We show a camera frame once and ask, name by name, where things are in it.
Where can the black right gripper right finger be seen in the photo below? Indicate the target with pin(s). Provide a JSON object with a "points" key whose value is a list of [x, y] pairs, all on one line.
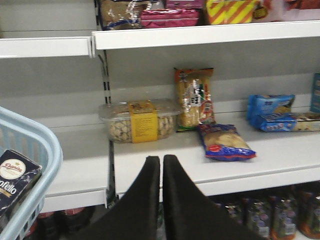
{"points": [[189, 214]]}

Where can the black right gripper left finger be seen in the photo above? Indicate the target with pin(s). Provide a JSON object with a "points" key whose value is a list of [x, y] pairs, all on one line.
{"points": [[135, 215]]}

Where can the light blue plastic basket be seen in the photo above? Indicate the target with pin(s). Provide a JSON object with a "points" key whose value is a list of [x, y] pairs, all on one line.
{"points": [[40, 144]]}

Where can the dark blue chocolate cookie box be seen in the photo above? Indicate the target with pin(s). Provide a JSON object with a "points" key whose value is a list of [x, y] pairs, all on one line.
{"points": [[18, 174]]}

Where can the blue red snack bag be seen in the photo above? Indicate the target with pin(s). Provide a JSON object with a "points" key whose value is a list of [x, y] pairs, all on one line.
{"points": [[222, 142]]}

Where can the clear tub of biscuits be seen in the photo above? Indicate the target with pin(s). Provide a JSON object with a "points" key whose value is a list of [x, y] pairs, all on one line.
{"points": [[140, 121]]}

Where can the orange noodle snack bag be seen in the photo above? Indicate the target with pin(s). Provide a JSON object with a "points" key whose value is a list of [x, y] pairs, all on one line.
{"points": [[194, 96]]}

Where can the blue cookie pack upper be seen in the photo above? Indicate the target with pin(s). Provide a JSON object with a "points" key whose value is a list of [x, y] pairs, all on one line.
{"points": [[269, 104]]}

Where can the blue cookie pack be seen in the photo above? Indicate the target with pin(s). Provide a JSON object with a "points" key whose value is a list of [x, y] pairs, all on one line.
{"points": [[287, 122], [269, 104]]}

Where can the blue cookie pack lower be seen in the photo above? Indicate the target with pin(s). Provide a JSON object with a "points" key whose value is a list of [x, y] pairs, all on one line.
{"points": [[287, 122]]}

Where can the magenta snack bag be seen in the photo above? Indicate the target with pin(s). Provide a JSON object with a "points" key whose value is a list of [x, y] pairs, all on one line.
{"points": [[169, 18]]}

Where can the brown grain bag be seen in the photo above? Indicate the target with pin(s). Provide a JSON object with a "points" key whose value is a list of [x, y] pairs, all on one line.
{"points": [[121, 14]]}

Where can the yellow striped snack bag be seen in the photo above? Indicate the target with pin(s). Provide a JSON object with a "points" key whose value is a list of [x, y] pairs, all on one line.
{"points": [[225, 12]]}

